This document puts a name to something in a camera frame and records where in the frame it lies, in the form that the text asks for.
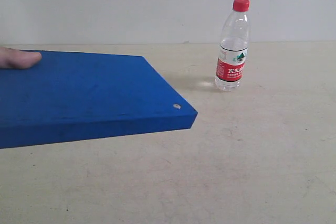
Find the person's open hand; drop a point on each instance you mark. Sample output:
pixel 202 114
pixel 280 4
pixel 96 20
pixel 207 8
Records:
pixel 17 59

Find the blue ring binder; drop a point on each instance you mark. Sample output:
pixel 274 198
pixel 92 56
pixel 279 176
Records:
pixel 74 96

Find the clear water bottle red label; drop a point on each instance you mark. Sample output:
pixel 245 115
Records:
pixel 233 47

